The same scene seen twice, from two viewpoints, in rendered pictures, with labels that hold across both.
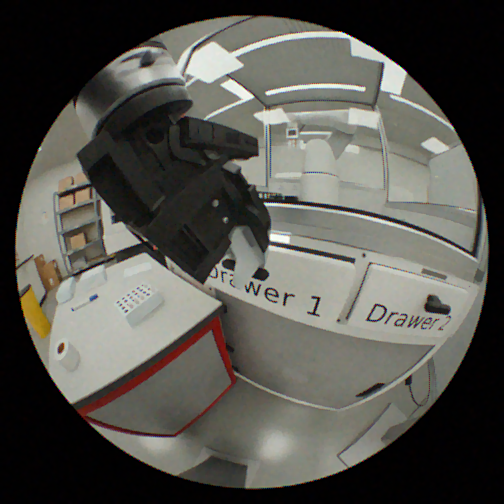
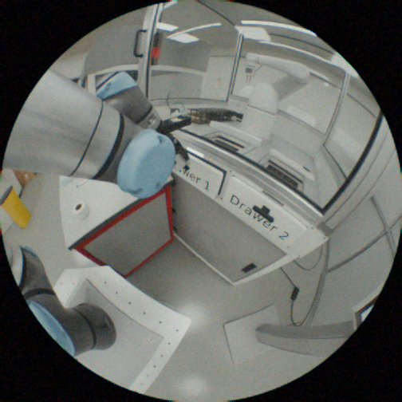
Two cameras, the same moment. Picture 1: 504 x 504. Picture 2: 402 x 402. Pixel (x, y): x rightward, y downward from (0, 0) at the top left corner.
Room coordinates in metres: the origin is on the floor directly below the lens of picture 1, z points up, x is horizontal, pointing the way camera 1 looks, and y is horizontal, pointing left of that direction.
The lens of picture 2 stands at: (-0.22, -0.09, 1.16)
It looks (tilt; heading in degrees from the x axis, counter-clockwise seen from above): 47 degrees down; 1
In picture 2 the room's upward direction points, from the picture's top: 11 degrees clockwise
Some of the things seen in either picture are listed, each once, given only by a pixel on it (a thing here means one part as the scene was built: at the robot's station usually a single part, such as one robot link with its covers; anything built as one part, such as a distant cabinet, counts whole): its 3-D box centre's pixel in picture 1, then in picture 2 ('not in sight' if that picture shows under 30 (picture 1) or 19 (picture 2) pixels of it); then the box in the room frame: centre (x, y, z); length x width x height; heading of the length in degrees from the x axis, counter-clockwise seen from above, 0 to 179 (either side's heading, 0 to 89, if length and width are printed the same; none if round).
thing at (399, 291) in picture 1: (421, 310); (262, 213); (0.05, -0.28, 0.87); 0.29 x 0.02 x 0.11; 58
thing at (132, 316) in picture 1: (137, 302); not in sight; (0.20, 0.29, 0.78); 0.12 x 0.08 x 0.04; 162
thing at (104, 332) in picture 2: not in sight; (84, 328); (-0.41, 0.14, 0.82); 0.15 x 0.15 x 0.10
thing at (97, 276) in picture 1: (93, 277); not in sight; (0.25, 0.65, 0.79); 0.13 x 0.09 x 0.05; 143
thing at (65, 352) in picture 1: (66, 353); (80, 210); (-0.06, 0.41, 0.78); 0.07 x 0.07 x 0.04
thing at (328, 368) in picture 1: (304, 307); (230, 197); (0.60, -0.32, 0.40); 1.03 x 0.95 x 0.80; 58
